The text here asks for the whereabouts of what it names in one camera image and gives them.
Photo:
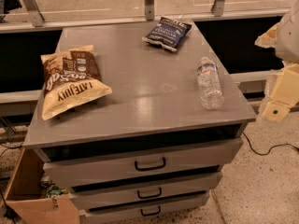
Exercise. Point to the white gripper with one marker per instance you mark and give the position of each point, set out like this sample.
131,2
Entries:
289,37

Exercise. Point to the clear plastic water bottle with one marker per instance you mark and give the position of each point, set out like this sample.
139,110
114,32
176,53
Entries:
209,84

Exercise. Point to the top grey drawer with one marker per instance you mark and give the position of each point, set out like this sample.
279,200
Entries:
100,169

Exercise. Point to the grey drawer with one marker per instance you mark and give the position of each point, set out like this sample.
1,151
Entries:
145,191
103,215
100,169

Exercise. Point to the blue chip bag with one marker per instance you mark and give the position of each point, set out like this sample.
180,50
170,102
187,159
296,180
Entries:
167,34

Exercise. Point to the grey drawer cabinet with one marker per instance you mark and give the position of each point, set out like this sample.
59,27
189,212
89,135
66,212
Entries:
155,102

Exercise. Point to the bottom grey drawer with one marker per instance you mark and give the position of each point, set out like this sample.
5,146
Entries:
103,215

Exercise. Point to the Late July chip bag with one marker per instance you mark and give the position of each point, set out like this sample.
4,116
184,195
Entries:
72,78

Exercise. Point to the middle grey drawer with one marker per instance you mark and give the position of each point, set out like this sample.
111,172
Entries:
145,191

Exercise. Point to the green packet in box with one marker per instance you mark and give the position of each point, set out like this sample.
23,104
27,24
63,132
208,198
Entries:
54,191

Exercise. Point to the metal can in box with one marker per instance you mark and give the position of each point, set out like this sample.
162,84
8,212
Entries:
45,181

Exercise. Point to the cardboard box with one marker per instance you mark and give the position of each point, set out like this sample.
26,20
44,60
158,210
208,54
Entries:
28,199

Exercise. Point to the metal railing post right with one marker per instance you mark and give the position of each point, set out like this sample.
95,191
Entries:
218,8

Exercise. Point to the metal railing post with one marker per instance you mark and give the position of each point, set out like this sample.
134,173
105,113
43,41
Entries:
33,13
218,8
149,10

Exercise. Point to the metal railing post middle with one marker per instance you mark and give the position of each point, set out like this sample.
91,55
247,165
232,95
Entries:
149,10

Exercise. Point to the metal railing post left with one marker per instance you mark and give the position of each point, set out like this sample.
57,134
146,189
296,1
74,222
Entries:
33,13

